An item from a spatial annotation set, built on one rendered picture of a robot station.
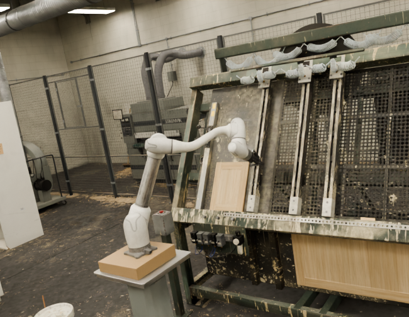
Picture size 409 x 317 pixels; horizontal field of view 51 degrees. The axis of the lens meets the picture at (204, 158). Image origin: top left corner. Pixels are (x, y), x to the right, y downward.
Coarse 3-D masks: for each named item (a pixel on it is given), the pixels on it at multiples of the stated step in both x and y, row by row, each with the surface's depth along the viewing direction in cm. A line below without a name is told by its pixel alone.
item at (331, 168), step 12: (336, 72) 306; (336, 84) 308; (336, 96) 308; (336, 108) 303; (336, 120) 300; (336, 132) 297; (336, 144) 295; (336, 156) 294; (336, 168) 294; (336, 180) 293; (324, 192) 290; (324, 204) 287; (324, 216) 287
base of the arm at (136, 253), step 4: (148, 244) 296; (128, 248) 296; (136, 248) 291; (140, 248) 291; (144, 248) 292; (148, 248) 293; (152, 248) 296; (156, 248) 298; (124, 252) 300; (128, 252) 297; (132, 252) 293; (136, 252) 292; (140, 252) 292; (144, 252) 292; (148, 252) 289; (132, 256) 292; (136, 256) 289; (140, 256) 289
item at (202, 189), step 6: (216, 108) 372; (210, 114) 372; (216, 114) 372; (210, 120) 371; (210, 144) 363; (204, 150) 365; (210, 150) 363; (204, 156) 363; (210, 156) 363; (204, 162) 361; (204, 168) 359; (204, 174) 357; (204, 180) 356; (204, 186) 356; (198, 192) 356; (204, 192) 355; (198, 198) 354; (198, 204) 352
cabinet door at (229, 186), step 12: (216, 168) 355; (228, 168) 348; (240, 168) 341; (216, 180) 351; (228, 180) 345; (240, 180) 338; (216, 192) 348; (228, 192) 341; (240, 192) 334; (216, 204) 344; (228, 204) 338; (240, 204) 331
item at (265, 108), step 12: (264, 84) 340; (264, 96) 343; (264, 108) 338; (264, 120) 334; (264, 132) 334; (264, 144) 333; (264, 156) 333; (252, 168) 328; (252, 180) 325; (252, 192) 325; (252, 204) 319
